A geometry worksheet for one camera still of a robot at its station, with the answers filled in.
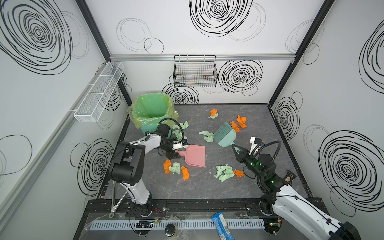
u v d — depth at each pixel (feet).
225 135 2.68
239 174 2.73
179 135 3.37
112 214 2.36
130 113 2.71
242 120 3.56
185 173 2.78
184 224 2.10
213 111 3.70
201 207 2.47
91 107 2.38
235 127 3.45
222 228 2.21
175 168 2.83
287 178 2.70
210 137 3.16
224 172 2.78
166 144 2.59
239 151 2.41
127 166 1.57
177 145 2.69
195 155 3.13
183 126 3.45
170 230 1.97
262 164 1.93
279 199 1.84
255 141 2.31
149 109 3.32
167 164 2.91
